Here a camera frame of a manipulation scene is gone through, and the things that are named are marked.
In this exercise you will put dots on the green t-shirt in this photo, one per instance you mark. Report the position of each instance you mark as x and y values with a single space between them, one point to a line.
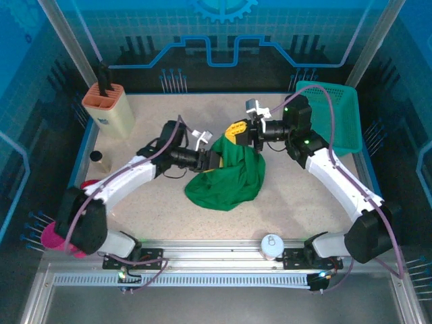
233 182

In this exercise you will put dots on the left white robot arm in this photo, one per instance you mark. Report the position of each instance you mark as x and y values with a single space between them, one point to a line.
118 182

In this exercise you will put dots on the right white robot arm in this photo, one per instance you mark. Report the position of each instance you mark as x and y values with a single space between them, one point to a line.
344 189

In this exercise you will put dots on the teal plastic basket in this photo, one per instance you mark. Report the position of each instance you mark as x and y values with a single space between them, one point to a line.
344 118

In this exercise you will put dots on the small bottle black cap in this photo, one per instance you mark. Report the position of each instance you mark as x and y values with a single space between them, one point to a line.
103 163

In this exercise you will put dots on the beige knife block orange top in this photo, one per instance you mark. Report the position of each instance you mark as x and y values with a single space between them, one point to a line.
111 114

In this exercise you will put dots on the pink lidded cup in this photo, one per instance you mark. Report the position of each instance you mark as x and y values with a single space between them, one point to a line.
90 184

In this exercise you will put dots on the white pull-tab can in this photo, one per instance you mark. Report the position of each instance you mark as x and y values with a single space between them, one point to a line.
271 245

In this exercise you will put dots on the left black electronics box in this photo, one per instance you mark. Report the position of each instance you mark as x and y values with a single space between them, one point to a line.
128 278

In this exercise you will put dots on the black electronics box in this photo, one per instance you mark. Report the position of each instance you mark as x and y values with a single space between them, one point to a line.
128 278
320 281

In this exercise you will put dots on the large magenta cup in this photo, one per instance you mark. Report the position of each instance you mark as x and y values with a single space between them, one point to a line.
50 236

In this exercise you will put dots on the right black electronics box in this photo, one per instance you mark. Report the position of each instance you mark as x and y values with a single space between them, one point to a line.
320 281

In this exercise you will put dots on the aluminium table frame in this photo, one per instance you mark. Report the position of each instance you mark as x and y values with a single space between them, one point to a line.
219 249

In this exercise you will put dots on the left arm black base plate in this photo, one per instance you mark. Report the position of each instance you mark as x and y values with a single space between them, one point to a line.
152 258

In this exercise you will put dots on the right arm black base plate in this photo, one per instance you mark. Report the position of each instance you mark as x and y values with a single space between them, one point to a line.
293 260

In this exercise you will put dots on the aluminium upright post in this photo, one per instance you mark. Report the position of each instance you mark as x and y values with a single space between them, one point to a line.
67 37
378 37

